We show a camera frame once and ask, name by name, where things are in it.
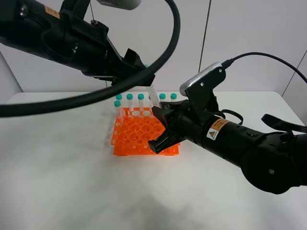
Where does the thin black right camera cable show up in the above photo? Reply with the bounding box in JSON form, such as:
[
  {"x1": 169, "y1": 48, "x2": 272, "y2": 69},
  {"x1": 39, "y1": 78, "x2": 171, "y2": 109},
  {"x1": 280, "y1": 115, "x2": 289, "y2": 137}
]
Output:
[{"x1": 221, "y1": 52, "x2": 307, "y2": 84}]

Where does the thick black left cable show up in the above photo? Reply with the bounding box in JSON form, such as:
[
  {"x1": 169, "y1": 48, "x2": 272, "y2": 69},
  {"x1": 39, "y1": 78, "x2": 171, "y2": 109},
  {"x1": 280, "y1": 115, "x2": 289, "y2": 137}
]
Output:
[{"x1": 0, "y1": 0, "x2": 181, "y2": 118}]

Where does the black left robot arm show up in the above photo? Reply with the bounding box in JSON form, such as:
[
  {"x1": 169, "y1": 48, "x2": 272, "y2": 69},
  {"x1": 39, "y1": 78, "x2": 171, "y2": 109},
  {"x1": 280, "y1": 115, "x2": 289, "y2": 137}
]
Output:
[{"x1": 0, "y1": 0, "x2": 145, "y2": 85}]

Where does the back row tube far left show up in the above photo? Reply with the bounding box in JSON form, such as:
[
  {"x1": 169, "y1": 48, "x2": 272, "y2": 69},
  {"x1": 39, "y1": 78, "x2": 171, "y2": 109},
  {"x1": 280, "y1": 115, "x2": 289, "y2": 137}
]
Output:
[{"x1": 116, "y1": 94, "x2": 122, "y2": 100}]

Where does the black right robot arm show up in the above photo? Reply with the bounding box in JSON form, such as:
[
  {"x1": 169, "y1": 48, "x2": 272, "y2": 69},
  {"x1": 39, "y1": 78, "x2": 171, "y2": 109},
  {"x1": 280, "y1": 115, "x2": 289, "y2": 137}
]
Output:
[{"x1": 148, "y1": 100, "x2": 307, "y2": 194}]

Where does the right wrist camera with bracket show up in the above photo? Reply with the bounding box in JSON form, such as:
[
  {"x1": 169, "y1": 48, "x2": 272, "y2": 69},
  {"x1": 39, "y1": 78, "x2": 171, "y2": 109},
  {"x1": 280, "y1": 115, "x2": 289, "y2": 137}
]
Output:
[{"x1": 179, "y1": 62, "x2": 226, "y2": 121}]

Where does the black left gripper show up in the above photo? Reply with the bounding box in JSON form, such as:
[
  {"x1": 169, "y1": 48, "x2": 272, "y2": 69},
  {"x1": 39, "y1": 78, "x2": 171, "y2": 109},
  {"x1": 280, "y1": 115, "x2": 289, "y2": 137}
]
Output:
[{"x1": 41, "y1": 0, "x2": 146, "y2": 84}]

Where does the orange test tube rack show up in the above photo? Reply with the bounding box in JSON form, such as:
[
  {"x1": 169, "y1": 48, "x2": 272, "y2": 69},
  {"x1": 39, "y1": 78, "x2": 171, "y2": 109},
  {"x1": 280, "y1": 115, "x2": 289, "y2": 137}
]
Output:
[{"x1": 111, "y1": 107, "x2": 181, "y2": 157}]

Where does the second row left tube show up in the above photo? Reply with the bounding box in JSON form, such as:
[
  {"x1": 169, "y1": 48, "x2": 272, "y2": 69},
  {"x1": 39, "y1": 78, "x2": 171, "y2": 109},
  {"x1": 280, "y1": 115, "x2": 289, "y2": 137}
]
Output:
[{"x1": 114, "y1": 100, "x2": 123, "y2": 125}]

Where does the green capped test tube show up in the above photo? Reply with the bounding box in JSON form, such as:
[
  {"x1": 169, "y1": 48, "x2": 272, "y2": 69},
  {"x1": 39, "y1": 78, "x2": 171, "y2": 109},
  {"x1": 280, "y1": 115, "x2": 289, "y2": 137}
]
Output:
[{"x1": 146, "y1": 84, "x2": 161, "y2": 108}]

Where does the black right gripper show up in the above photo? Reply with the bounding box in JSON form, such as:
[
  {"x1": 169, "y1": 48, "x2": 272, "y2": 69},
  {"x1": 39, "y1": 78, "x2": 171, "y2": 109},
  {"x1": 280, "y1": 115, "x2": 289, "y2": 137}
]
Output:
[{"x1": 147, "y1": 100, "x2": 216, "y2": 155}]

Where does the back row tube far right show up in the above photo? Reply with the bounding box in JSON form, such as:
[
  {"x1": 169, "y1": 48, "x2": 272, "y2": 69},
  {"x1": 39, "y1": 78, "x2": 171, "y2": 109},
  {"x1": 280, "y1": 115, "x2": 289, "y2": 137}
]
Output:
[{"x1": 170, "y1": 93, "x2": 177, "y2": 102}]

